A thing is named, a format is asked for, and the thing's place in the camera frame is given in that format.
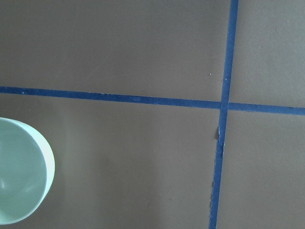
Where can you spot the light green bowl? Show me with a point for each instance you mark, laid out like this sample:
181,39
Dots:
27,169

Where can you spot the blue tape line crosswise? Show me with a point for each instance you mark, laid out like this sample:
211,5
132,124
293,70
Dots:
154,100

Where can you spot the blue tape line lengthwise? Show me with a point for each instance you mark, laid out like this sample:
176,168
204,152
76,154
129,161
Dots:
223,113

